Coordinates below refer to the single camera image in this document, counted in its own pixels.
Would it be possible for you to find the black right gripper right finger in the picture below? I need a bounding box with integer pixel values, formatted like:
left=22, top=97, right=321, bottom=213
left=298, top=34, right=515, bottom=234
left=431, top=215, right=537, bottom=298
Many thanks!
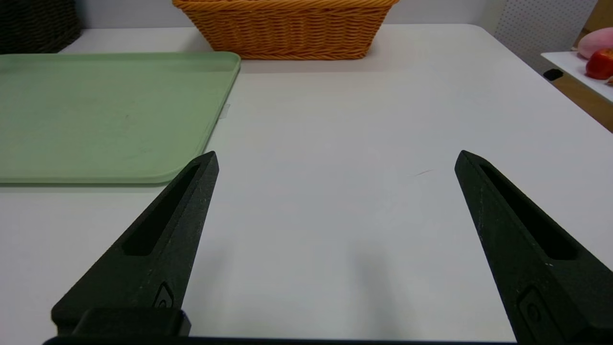
left=455, top=150, right=613, bottom=345

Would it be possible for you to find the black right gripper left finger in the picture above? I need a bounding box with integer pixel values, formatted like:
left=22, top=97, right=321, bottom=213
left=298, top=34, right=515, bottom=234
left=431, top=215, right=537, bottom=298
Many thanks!
left=50, top=151, right=219, bottom=336

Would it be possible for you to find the dark brown wicker basket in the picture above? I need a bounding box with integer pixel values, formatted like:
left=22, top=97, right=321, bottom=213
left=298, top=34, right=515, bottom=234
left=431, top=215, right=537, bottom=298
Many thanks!
left=0, top=0, right=82, bottom=55

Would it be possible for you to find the orange wicker basket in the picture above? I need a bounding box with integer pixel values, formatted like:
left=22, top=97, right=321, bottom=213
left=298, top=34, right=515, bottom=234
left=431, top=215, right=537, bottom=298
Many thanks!
left=172, top=0, right=400, bottom=61

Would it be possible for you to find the light green plastic tray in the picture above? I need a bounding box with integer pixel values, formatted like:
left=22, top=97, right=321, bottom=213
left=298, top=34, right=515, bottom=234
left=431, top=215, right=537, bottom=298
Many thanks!
left=0, top=51, right=241, bottom=185

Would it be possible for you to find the white side table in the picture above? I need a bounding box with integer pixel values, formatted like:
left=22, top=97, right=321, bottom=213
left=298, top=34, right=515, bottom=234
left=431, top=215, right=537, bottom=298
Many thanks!
left=541, top=50, right=613, bottom=104

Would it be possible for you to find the red apple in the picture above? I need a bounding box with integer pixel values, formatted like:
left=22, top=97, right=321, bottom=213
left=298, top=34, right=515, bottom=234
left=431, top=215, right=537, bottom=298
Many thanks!
left=585, top=48, right=613, bottom=81

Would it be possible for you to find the pink plush toy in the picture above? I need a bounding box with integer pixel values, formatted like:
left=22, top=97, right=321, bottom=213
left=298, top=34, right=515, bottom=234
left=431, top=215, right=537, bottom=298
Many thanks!
left=577, top=27, right=613, bottom=59

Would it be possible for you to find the light wooden cabinet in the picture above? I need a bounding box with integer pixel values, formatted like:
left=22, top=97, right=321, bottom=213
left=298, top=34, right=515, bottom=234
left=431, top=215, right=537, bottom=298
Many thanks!
left=575, top=0, right=613, bottom=46

